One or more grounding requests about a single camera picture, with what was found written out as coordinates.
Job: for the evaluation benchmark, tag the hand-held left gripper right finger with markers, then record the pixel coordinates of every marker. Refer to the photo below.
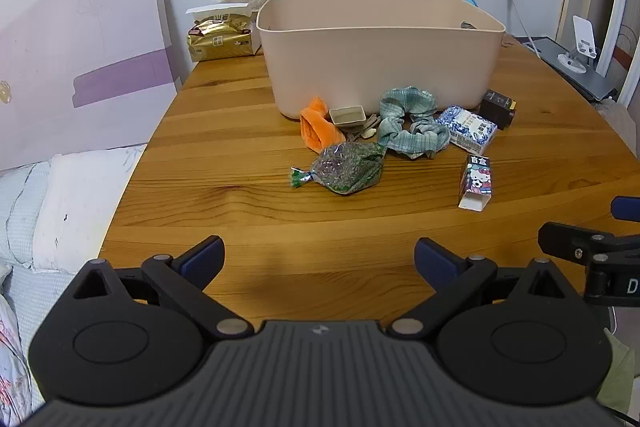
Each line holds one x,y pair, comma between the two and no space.
435,257

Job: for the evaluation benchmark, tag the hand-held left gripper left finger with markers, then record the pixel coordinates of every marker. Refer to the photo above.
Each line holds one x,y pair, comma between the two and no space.
202,257

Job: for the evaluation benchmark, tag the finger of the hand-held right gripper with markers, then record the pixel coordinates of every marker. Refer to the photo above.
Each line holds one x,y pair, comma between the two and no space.
570,239
627,208

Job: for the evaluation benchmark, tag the cartoon cat carton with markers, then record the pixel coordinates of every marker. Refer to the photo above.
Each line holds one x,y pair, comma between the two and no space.
476,182

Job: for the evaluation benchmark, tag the clear bag of dried herbs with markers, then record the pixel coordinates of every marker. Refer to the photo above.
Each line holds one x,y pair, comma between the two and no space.
347,167

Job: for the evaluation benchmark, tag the blue white patterned box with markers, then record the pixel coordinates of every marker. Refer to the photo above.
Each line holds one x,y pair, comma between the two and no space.
467,129

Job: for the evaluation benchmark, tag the brown hair clip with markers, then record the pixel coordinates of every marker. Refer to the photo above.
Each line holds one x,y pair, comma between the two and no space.
367,129

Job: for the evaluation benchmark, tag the small black box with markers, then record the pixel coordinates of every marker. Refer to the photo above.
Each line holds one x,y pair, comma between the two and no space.
497,109

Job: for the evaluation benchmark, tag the green checked scrunchie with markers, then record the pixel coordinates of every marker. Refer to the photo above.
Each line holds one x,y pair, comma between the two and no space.
400,107

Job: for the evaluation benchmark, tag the small beige tray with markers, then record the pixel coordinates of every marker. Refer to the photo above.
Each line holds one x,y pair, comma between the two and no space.
347,117

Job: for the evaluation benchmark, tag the orange cloth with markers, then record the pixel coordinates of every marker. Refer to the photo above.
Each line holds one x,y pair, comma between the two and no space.
317,127

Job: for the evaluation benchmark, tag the beige plastic storage bin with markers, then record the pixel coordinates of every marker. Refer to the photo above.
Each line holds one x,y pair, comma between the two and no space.
380,57

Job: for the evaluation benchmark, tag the pale green cloth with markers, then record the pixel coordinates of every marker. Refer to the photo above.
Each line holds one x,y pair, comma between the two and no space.
620,372

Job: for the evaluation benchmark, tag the white pillow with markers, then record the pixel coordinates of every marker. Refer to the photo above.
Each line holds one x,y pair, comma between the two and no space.
80,207

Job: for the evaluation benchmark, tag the grey laptop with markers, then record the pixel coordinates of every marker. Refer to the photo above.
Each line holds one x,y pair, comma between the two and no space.
585,79

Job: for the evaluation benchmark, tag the white phone stand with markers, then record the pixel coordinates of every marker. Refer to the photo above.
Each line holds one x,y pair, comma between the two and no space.
582,37

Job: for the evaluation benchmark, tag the light blue bed sheet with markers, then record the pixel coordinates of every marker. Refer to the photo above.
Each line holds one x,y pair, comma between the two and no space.
20,207

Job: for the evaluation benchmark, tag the gold tissue packet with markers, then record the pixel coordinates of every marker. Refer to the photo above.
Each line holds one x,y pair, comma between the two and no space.
220,39

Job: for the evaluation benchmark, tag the small grey object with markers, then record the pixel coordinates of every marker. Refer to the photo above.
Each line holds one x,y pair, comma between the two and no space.
468,25

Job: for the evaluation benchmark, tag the purple headboard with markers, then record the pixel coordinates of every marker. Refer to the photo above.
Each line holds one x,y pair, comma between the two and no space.
75,57

